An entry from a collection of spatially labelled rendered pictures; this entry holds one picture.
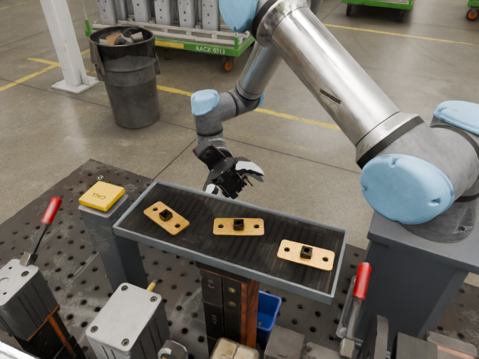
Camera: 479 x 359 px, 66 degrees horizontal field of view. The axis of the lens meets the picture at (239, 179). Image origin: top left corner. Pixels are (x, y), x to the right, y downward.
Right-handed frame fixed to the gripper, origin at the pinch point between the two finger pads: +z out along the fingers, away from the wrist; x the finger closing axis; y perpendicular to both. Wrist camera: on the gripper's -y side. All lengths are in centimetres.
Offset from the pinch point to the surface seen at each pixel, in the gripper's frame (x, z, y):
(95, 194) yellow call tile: 19.2, 1.8, -20.1
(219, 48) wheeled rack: -41, -328, 62
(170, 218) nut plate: 9.1, 12.3, -12.1
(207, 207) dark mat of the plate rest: 3.5, 11.0, -8.4
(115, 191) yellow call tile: 16.1, 2.0, -18.1
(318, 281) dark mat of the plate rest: -5.3, 30.3, 1.0
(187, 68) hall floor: -1, -354, 64
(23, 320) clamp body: 42.8, 10.9, -13.1
